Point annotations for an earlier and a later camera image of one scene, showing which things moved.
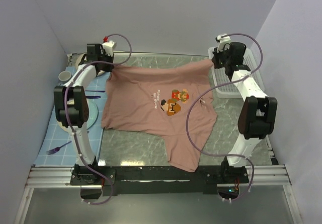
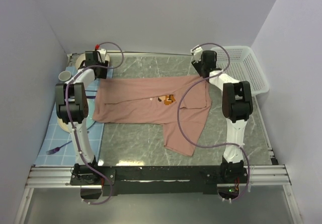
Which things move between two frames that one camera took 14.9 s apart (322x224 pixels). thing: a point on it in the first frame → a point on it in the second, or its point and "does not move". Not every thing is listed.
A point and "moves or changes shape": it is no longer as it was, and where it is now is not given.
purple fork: [56, 149] does not move
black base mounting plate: [157, 179] does not move
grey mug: [65, 76] does not move
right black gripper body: [221, 59] → [199, 66]
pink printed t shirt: [174, 100] moves or changes shape
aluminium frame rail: [260, 176] does not move
